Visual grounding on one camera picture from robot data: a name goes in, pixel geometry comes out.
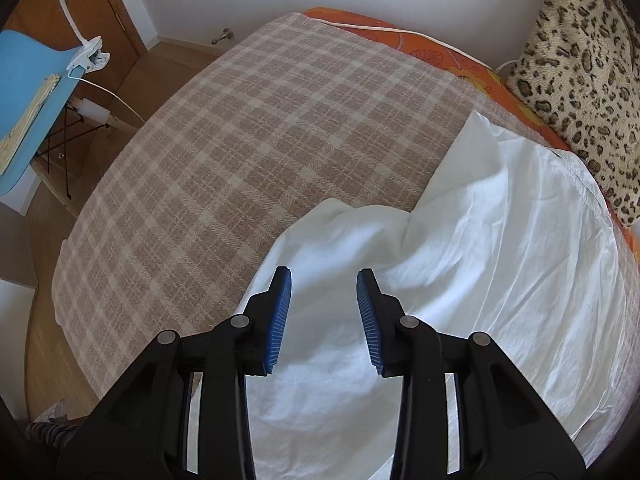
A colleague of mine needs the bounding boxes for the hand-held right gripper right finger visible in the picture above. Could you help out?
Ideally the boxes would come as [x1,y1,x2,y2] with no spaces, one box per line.
[356,268,587,480]

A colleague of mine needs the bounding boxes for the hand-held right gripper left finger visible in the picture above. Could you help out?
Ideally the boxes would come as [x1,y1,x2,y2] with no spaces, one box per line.
[55,266,293,480]

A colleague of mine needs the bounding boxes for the white shirt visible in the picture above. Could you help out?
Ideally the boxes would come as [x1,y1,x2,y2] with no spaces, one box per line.
[245,110,628,480]

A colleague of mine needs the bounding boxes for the beige plaid blanket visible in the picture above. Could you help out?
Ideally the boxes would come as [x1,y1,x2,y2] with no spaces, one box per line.
[51,11,556,408]

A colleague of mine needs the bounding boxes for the person's striped pants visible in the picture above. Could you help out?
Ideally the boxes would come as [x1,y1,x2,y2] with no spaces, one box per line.
[25,420,81,461]

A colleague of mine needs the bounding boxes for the orange floral bed sheet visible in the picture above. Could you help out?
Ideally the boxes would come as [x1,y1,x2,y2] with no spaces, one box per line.
[302,7,640,266]

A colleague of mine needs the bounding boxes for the white power adapter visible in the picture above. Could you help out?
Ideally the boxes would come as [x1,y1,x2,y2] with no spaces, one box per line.
[75,99,111,125]

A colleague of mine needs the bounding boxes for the leopard print plush bag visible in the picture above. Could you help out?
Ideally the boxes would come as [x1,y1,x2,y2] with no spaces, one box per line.
[505,0,640,228]

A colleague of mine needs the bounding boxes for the beige knitted cloth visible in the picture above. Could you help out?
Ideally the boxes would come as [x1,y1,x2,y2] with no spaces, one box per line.
[0,74,61,173]

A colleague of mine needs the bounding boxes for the white clip-on holder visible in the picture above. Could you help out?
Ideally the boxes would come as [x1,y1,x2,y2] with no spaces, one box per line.
[50,0,110,78]

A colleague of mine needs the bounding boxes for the blue chair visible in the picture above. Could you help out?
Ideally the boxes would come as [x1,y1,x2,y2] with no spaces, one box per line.
[0,30,146,218]

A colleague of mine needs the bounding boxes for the wooden door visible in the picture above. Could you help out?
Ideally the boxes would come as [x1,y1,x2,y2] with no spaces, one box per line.
[2,0,148,56]

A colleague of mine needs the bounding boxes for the thin white cable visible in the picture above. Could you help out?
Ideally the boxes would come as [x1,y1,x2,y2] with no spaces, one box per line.
[80,76,147,125]

